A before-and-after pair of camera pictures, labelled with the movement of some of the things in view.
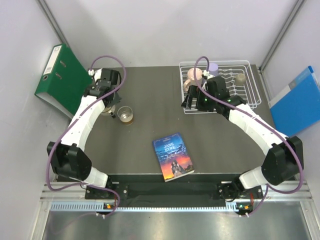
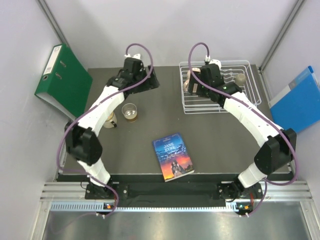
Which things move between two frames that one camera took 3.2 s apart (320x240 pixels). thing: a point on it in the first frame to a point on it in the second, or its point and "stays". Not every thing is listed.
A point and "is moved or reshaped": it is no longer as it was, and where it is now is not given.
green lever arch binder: [64, 81] stays
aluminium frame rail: [287, 192] stays
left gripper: [116, 100] to [150, 83]
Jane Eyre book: [173, 158] stays
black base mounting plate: [174, 193] stays
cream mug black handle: [110, 109] is moved or reshaped
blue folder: [297, 106] stays
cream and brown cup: [125, 115] is moved or reshaped
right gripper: [199, 106] to [193, 80]
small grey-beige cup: [240, 79] stays
